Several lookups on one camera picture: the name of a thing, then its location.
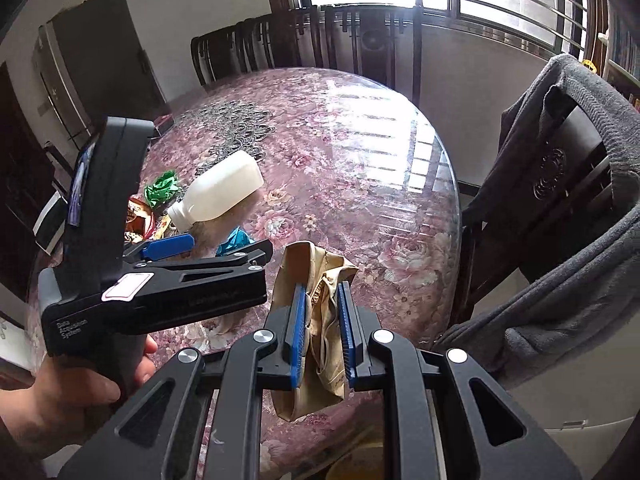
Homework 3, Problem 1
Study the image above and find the white plastic bottle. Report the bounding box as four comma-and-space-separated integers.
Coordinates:
167, 150, 265, 225

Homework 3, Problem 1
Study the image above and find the dark wooden door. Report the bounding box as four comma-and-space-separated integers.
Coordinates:
50, 0, 168, 113

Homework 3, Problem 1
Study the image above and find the dark wooden chair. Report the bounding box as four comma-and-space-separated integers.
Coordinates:
319, 4, 422, 92
450, 85, 632, 333
190, 24, 247, 87
239, 9, 322, 77

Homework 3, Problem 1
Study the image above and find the green paper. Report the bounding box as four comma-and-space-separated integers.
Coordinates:
144, 170, 182, 209

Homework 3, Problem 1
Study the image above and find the grey lace doily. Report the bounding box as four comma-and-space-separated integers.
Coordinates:
174, 99, 275, 173

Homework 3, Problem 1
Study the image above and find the silver refrigerator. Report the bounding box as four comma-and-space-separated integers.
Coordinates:
32, 19, 97, 153

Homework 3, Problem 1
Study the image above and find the beige paper bag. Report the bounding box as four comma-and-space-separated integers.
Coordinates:
272, 241, 359, 421

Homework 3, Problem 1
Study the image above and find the grey garment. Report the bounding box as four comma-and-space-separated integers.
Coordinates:
434, 52, 640, 391

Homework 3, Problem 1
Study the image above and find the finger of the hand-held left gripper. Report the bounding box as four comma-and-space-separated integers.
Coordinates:
122, 233, 196, 262
134, 239, 275, 335

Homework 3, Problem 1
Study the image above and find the red and yellow snack packet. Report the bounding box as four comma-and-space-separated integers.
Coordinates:
123, 197, 156, 241

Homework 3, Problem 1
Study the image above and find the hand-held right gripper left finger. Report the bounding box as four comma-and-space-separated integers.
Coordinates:
60, 282, 308, 480

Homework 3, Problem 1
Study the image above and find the bookshelf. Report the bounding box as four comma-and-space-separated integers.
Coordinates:
597, 7, 640, 111

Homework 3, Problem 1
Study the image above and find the teal wrapper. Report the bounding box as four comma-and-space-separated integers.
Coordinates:
215, 227, 256, 256

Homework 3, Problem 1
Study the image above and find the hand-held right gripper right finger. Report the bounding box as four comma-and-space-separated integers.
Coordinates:
337, 282, 581, 480

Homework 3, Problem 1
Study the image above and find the floral tablecloth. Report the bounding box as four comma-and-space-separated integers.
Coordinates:
30, 67, 462, 480

